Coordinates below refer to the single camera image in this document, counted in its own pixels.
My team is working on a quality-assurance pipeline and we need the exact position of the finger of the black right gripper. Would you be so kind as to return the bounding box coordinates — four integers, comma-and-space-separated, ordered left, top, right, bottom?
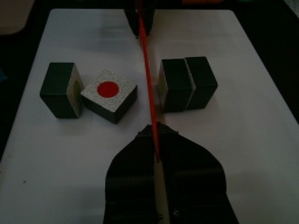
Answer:
122, 0, 143, 39
144, 0, 157, 31

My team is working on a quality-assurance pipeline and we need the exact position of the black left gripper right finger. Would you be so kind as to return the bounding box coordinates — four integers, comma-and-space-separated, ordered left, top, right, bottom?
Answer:
156, 122, 239, 224

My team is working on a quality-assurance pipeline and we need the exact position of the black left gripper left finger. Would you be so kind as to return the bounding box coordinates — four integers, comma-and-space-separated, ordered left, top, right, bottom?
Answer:
101, 124, 161, 224

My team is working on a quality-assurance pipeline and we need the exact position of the red toy knife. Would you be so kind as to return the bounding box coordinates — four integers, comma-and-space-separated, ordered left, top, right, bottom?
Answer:
135, 0, 164, 163

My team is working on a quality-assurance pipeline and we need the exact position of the dark green toy sushi piece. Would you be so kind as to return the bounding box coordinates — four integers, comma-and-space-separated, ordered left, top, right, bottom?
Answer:
184, 56, 220, 111
38, 61, 85, 120
156, 58, 195, 114
78, 69, 139, 125

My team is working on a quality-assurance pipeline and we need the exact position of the white cutting board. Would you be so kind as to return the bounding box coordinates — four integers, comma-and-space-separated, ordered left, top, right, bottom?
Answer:
0, 8, 299, 224

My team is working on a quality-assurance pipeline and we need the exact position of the beige tray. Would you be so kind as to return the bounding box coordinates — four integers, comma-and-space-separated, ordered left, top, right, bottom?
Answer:
0, 0, 36, 36

